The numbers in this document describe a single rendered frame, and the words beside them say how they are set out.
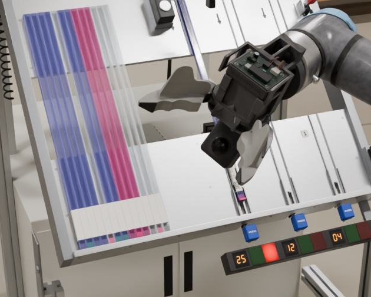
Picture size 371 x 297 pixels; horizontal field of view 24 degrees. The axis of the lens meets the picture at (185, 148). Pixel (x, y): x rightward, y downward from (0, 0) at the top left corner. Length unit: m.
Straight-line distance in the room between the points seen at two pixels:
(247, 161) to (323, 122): 0.93
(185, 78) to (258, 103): 0.09
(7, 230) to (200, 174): 0.63
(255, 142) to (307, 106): 3.04
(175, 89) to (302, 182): 0.85
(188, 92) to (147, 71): 3.38
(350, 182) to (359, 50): 0.76
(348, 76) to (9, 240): 1.27
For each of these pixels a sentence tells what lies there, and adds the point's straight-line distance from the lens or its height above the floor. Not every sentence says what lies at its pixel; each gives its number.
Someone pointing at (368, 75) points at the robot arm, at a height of 1.22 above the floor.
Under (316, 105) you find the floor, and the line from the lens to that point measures 4.03.
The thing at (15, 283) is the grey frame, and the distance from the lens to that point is 2.27.
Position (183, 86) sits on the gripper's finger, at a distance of 1.00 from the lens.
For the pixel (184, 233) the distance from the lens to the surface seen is 1.67.
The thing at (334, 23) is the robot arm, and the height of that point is 1.26.
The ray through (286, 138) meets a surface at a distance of 1.83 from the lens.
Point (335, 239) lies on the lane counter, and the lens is 1.81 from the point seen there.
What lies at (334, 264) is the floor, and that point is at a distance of 2.90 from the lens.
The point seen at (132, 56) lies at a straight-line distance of 1.81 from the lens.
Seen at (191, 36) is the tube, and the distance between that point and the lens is 1.85.
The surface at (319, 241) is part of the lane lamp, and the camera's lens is 1.79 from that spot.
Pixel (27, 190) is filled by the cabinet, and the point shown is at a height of 0.62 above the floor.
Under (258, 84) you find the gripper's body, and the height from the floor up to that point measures 1.25.
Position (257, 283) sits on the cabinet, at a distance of 2.27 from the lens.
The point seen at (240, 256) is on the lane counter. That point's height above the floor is 0.66.
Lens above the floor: 1.63
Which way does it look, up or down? 27 degrees down
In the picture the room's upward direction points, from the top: straight up
